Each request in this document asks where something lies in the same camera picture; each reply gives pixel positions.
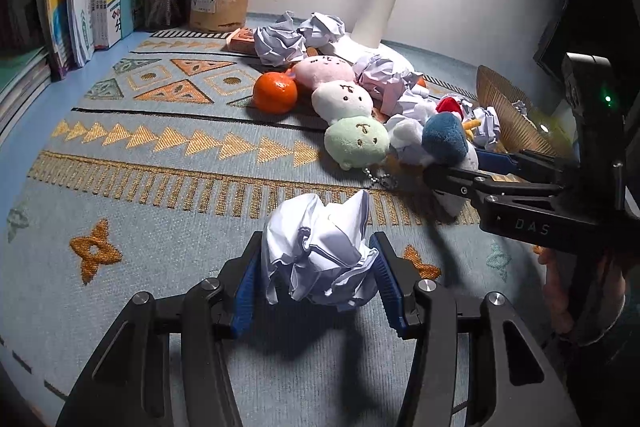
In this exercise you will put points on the large white paper ball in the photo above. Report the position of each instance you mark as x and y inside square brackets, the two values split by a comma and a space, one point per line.
[320, 247]

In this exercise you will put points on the person's right hand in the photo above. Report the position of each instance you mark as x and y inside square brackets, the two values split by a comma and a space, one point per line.
[555, 292]

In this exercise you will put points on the pink white green plush toy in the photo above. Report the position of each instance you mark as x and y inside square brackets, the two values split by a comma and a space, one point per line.
[345, 99]

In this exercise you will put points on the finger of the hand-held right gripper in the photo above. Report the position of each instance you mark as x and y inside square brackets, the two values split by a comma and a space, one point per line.
[450, 179]
[495, 160]

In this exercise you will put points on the brown ribbed plate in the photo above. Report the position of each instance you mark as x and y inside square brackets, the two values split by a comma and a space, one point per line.
[500, 92]

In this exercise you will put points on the pink eraser box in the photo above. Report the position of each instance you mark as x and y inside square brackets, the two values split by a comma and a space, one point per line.
[242, 39]

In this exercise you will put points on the patterned table mat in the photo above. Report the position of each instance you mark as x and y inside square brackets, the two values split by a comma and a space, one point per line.
[150, 187]

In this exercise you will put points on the mandarin orange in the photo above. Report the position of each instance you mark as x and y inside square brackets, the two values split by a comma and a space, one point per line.
[274, 93]

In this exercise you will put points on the small crumpled paper ball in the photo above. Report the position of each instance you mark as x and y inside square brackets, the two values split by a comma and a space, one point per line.
[485, 124]
[519, 108]

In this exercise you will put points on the person's right forearm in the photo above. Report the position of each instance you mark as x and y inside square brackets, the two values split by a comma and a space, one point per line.
[605, 382]

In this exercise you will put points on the blue white plush toy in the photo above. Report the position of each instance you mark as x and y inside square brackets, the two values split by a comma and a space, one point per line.
[445, 137]

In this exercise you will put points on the black mesh pen holder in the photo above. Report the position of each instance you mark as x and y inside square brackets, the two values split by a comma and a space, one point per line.
[160, 2]

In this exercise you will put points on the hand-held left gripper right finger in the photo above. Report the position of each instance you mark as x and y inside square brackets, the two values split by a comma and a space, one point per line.
[391, 289]

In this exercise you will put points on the teal card holder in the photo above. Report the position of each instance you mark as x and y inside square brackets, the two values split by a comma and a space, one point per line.
[127, 7]

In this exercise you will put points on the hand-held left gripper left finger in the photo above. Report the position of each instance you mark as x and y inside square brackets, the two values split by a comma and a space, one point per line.
[247, 289]

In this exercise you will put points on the stack of lying books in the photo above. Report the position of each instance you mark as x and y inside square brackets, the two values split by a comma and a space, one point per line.
[22, 82]

